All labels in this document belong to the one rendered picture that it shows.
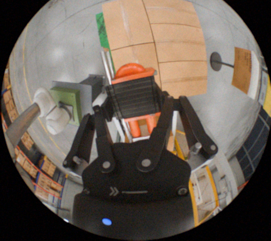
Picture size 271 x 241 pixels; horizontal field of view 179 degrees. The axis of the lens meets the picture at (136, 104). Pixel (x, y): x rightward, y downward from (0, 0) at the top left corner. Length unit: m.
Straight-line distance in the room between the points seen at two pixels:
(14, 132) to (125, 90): 0.58
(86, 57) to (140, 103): 1.50
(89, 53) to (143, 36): 0.95
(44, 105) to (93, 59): 1.09
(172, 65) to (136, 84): 0.82
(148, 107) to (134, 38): 0.79
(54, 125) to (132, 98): 0.67
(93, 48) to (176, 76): 1.22
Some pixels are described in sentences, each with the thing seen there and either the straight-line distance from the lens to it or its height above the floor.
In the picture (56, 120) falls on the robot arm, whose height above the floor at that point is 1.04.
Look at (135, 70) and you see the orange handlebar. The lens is 0.16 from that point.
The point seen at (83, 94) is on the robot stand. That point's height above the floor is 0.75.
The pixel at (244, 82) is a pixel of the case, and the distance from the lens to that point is 1.46.
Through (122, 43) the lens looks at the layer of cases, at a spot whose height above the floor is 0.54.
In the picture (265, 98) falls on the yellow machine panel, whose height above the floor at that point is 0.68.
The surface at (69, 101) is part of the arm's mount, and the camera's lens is 0.87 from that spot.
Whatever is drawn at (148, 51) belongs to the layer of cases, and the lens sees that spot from 0.90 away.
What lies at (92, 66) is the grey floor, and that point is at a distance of 1.58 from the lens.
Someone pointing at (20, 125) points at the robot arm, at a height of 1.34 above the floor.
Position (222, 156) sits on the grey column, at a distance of 1.65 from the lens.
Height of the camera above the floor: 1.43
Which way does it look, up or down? 62 degrees down
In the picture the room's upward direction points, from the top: 178 degrees clockwise
